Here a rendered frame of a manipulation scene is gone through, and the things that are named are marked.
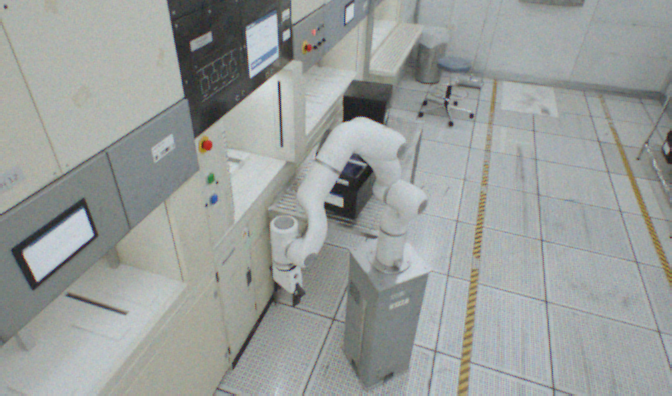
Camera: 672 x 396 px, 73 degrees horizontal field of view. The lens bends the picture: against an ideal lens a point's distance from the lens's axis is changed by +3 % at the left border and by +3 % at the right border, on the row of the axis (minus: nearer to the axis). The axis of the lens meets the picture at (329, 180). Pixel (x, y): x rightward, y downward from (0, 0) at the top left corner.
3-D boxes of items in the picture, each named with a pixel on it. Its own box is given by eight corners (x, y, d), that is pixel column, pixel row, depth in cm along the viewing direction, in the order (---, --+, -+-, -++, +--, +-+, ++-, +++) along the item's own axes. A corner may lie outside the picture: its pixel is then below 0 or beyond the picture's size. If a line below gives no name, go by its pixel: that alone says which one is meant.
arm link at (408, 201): (390, 214, 195) (397, 170, 182) (426, 235, 185) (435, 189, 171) (373, 227, 188) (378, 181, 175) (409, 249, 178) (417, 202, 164)
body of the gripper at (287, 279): (305, 261, 139) (305, 286, 145) (284, 245, 145) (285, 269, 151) (287, 274, 134) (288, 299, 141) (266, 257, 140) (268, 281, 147)
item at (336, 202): (306, 203, 231) (306, 176, 221) (330, 177, 251) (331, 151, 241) (354, 220, 220) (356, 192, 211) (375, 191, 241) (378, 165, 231)
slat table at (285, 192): (368, 335, 254) (380, 236, 211) (273, 306, 270) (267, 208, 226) (410, 205, 356) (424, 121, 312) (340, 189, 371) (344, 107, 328)
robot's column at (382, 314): (411, 371, 237) (433, 270, 194) (365, 392, 227) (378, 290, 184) (383, 329, 258) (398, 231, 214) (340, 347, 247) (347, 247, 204)
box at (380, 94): (382, 136, 292) (386, 101, 278) (340, 130, 298) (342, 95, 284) (389, 117, 315) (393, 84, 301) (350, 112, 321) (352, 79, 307)
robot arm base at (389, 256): (418, 266, 196) (425, 235, 185) (382, 279, 189) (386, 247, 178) (395, 239, 209) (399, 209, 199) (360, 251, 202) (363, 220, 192)
